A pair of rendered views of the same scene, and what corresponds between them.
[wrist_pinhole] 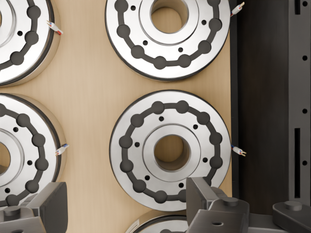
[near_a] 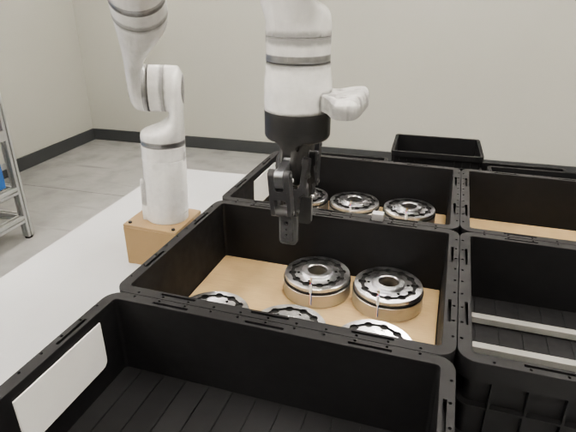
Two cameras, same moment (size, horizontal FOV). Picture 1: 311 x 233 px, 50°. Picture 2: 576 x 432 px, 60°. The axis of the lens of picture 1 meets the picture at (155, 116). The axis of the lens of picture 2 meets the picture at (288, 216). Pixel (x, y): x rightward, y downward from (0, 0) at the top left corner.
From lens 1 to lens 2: 0.56 m
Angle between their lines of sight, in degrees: 67
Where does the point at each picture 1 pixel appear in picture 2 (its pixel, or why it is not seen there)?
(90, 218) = (261, 306)
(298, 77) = (315, 325)
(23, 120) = (332, 285)
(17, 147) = (319, 277)
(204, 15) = not seen: hidden behind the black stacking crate
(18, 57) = (365, 290)
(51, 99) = (339, 309)
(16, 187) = (298, 274)
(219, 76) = not seen: hidden behind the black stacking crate
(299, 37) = (338, 329)
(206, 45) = not seen: hidden behind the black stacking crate
